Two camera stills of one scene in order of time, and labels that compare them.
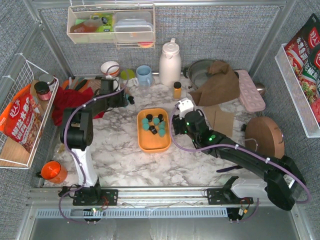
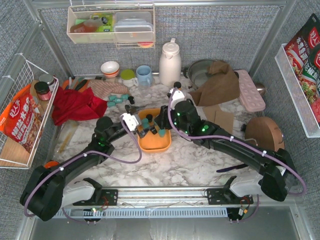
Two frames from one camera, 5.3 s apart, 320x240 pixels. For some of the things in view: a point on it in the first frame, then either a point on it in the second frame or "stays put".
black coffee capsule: (130, 99) stays put
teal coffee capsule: (161, 132) stays put
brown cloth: (221, 86) stays put
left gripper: (122, 99) → (141, 131)
